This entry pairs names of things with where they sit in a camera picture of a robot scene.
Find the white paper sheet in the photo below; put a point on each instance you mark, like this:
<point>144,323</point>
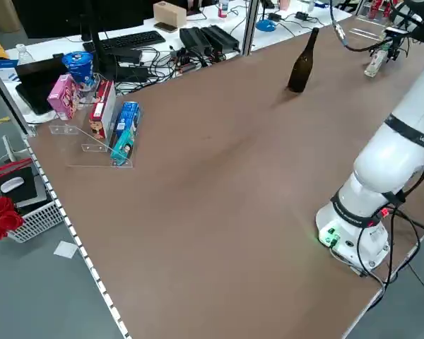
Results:
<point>66,250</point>

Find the red artificial roses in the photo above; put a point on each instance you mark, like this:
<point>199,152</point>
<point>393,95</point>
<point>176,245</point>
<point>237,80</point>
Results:
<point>0,215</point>

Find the white plastic basket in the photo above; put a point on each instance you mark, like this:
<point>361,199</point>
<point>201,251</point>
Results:
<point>39,219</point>

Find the small bottle red label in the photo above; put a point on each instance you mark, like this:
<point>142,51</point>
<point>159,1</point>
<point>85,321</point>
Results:
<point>223,10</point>

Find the teal snack box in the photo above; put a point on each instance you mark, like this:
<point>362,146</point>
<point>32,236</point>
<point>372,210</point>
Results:
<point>123,148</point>

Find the dark smartphone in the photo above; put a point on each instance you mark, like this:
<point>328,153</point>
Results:
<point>166,27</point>

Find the black laptop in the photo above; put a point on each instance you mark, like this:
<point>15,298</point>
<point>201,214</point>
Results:
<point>35,84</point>

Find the red white snack box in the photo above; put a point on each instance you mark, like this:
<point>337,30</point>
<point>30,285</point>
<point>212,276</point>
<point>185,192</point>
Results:
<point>102,113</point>

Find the black power adapter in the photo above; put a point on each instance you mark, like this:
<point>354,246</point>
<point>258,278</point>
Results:
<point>275,17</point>
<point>302,15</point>

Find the black monitor with stand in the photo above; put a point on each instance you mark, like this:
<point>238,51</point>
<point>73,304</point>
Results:
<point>74,14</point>

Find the clear drink bottle red label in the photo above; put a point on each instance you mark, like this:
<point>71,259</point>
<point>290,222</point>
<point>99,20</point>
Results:
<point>372,67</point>

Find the clear water bottle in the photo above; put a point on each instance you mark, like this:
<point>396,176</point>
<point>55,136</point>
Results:
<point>24,56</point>

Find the black mouse pad box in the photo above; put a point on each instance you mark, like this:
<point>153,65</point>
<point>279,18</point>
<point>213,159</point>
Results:
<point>26,192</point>

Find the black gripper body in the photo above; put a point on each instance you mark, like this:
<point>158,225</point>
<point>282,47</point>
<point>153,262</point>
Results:
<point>396,40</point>

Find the white computer mouse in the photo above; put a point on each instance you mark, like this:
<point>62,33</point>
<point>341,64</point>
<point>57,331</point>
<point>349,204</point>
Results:
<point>12,184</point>

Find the black keyboard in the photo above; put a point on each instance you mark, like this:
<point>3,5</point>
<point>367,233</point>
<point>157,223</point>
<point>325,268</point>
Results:
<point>134,39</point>

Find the clear acrylic snack shelf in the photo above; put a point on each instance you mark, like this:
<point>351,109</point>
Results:
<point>61,129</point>

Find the blue cookie box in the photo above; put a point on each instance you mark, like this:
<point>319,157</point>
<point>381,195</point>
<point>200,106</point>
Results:
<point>127,118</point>

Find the blue white carton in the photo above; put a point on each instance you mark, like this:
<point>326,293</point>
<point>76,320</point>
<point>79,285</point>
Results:
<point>7,69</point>

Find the blue snack tub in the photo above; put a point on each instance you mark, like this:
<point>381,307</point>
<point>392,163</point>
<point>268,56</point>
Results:
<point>79,69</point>

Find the black finned power supply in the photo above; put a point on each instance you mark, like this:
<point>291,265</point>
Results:
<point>220,37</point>
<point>194,39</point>

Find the clear acrylic bottle shelf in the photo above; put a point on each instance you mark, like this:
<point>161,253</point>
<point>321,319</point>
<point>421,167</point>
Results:
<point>362,32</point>

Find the dark glass bottle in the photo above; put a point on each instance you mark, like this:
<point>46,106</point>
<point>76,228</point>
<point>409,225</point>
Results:
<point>298,76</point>

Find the pink snack box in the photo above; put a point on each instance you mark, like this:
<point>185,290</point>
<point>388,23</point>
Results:
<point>63,99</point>

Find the aluminium frame post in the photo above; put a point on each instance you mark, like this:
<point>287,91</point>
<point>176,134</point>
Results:
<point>250,28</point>

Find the brown cardboard box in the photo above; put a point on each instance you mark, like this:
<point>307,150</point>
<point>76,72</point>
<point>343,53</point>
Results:
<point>169,14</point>

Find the blue desk lamp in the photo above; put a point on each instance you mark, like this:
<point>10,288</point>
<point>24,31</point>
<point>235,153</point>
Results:
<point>266,25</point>

